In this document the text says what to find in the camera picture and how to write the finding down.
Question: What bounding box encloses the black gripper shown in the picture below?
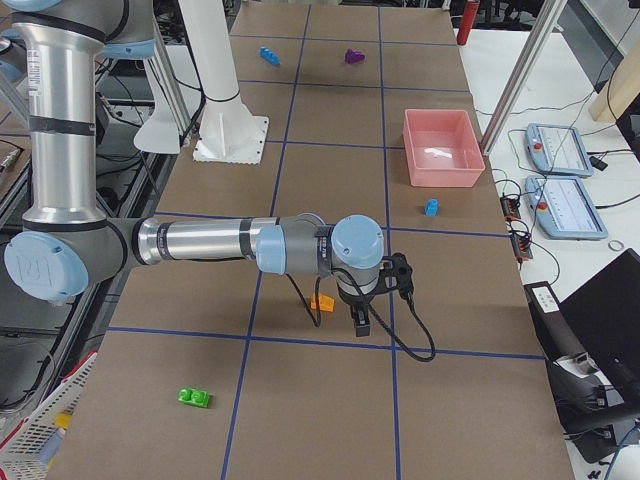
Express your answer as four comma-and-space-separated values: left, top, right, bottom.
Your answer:
338, 286, 375, 336

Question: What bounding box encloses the orange toy block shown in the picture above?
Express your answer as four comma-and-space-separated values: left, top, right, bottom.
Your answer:
310, 293, 335, 312

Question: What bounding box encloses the small blue toy block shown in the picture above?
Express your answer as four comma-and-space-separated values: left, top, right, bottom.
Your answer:
424, 198, 440, 217

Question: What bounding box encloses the green toy block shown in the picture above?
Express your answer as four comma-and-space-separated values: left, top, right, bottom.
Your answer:
178, 387, 212, 408

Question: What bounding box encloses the purple toy block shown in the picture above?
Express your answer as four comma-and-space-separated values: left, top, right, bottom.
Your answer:
344, 49, 366, 65

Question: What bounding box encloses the long blue toy block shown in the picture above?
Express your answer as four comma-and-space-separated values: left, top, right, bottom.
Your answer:
259, 46, 281, 67

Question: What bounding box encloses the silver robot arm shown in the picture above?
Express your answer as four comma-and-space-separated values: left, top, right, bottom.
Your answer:
4, 1, 391, 336

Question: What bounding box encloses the pink plastic box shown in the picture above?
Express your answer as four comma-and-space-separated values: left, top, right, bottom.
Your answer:
403, 109, 485, 188

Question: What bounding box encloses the black power strip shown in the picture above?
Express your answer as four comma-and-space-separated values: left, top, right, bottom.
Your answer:
500, 195, 533, 264

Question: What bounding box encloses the lower blue teach pendant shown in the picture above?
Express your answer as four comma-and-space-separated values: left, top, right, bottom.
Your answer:
525, 175, 608, 240

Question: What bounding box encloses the blue teach pendant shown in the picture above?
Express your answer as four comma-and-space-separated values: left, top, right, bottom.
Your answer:
525, 123, 593, 178
525, 175, 608, 240

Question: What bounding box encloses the black laptop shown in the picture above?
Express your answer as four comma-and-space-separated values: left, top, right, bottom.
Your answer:
560, 248, 639, 401

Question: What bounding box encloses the upper blue teach pendant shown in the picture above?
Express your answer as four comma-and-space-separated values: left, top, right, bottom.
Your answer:
525, 123, 593, 178

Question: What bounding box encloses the red cylinder bottle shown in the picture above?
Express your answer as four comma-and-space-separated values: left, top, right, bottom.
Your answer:
456, 0, 480, 46

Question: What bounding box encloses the black camera cable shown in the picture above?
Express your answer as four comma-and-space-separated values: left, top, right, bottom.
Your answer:
284, 259, 437, 362

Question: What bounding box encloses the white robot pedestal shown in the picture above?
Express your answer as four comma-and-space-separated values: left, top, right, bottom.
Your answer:
133, 0, 270, 165

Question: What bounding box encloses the aluminium frame post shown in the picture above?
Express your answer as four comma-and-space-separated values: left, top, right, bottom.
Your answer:
479, 0, 568, 156

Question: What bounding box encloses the white wire basket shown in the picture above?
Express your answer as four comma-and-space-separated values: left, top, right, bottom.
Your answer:
1, 350, 98, 479

